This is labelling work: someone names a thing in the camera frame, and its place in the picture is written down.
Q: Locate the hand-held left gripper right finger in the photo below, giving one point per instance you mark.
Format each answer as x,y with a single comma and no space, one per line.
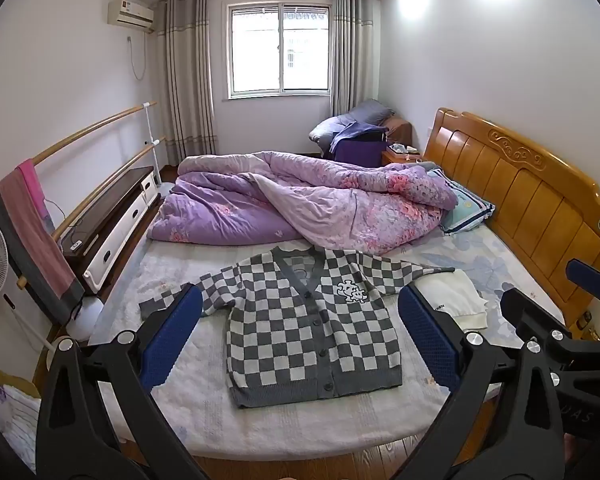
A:
427,340

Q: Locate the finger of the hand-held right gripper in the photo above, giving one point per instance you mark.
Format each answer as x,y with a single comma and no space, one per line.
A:
522,307
587,274

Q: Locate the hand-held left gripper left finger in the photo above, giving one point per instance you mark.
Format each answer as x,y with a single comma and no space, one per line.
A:
172,332

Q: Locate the grey white checkered cardigan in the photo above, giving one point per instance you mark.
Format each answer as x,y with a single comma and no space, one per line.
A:
300,320

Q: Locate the white folded garment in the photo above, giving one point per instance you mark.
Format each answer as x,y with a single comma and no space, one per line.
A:
457,292

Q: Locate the white round container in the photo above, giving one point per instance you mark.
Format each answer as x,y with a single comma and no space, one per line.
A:
82,316

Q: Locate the wooden headboard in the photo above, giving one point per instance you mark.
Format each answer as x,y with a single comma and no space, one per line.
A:
525,200

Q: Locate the blue patterned pillow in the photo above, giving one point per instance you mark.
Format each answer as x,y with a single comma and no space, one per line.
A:
464,206

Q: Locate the dark and white tv cabinet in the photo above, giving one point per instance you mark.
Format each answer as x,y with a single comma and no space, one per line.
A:
115,210

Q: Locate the bed with pale floral sheet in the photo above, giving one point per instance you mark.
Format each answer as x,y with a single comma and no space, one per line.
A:
305,425

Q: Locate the pink grey towel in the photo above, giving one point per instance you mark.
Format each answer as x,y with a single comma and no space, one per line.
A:
40,240

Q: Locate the white striped cloth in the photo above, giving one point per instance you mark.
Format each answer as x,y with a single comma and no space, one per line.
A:
20,415

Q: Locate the purple floral quilt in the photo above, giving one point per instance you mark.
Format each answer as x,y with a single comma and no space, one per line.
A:
300,200

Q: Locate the wooden nightstand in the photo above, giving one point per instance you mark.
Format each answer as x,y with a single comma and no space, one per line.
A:
397,158

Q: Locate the purple cloth on chair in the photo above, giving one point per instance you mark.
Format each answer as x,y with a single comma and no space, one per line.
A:
357,149

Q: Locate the brown cloth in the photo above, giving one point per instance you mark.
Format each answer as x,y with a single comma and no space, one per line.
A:
401,130

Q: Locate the grey blue rolled duvet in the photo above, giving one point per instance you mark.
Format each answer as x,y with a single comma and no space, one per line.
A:
350,119

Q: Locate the grey beige curtain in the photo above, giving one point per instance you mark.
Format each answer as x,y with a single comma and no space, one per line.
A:
187,75
352,50

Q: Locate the window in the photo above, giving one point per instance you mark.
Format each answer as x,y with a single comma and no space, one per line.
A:
280,45

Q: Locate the white air conditioner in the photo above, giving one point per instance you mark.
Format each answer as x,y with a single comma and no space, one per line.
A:
130,14

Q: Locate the wall socket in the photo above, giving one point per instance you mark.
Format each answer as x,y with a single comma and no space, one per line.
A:
586,319

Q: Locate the wooden barre rail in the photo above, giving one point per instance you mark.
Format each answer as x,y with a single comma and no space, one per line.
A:
80,133
111,179

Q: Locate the curved wooden frame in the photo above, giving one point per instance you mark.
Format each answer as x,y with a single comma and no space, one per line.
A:
10,374

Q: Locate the white barre post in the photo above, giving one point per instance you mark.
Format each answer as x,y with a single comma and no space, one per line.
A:
150,145

